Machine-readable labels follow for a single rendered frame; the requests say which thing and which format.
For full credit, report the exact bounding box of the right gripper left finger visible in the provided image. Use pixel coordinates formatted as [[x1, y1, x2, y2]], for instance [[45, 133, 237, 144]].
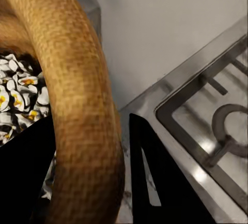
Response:
[[0, 115, 56, 224]]

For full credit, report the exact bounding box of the popcorn bag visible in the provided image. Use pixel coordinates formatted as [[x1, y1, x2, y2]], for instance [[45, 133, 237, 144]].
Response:
[[0, 0, 126, 224]]

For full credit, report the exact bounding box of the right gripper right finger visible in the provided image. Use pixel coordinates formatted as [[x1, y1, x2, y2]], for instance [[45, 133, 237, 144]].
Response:
[[129, 113, 216, 224]]

